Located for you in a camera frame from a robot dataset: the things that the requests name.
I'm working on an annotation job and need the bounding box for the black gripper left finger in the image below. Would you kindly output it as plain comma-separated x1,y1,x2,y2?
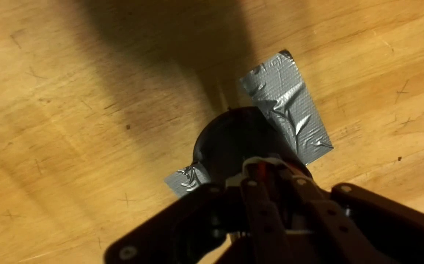
104,161,296,264

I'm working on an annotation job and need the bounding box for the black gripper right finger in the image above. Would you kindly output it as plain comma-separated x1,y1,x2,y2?
276,165,424,264

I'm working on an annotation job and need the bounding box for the dark round jar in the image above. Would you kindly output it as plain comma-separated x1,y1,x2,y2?
191,105,315,190

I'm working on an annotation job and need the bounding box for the large silver duct tape piece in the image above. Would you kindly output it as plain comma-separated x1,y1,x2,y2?
236,48,334,165

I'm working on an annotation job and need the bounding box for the small silver duct tape piece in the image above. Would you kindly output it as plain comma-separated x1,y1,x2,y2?
164,162,213,199

